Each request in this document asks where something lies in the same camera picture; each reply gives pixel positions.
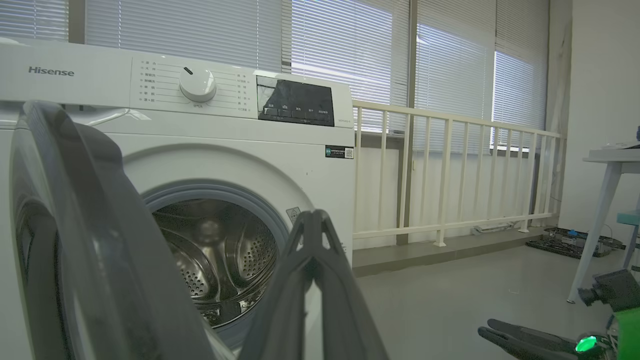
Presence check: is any black rimmed glass washer door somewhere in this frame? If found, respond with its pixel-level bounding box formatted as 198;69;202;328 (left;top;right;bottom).
9;100;236;360

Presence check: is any stainless steel washer drum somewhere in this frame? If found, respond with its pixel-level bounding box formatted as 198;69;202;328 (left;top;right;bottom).
151;198;279;328

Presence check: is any grey rubber door gasket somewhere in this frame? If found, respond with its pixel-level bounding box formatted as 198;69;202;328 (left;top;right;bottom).
142;184;291;351

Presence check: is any white table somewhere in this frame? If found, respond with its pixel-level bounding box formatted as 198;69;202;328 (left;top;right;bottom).
566;142;640;305

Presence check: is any white round program knob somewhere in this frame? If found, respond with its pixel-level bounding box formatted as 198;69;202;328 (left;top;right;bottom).
178;66;218;104

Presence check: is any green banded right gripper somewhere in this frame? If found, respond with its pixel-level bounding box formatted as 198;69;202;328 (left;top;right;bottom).
477;306;640;360

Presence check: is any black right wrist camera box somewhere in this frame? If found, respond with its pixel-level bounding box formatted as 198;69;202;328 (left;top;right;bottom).
578;270;640;313

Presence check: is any black washer display panel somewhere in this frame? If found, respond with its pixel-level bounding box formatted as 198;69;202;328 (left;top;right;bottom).
256;75;335;127

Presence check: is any teal stool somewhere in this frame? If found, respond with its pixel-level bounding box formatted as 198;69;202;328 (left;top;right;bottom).
616;210;640;271

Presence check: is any white window blind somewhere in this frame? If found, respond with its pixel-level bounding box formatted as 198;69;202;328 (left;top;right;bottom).
291;0;411;133
494;0;549;151
0;0;69;42
415;0;496;153
85;0;283;73

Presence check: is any white floor railing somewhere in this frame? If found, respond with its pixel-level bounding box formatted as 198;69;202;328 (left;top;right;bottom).
352;99;565;248

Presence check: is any white power strip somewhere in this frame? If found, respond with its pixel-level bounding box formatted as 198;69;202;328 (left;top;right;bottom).
471;222;515;236

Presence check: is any white front-load washing machine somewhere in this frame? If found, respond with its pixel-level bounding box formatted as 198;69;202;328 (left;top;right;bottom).
0;37;356;360

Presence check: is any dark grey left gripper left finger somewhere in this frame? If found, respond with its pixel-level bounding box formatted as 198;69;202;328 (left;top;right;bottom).
237;210;317;360

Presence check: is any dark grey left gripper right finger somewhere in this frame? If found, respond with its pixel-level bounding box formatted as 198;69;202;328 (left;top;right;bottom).
310;210;391;360

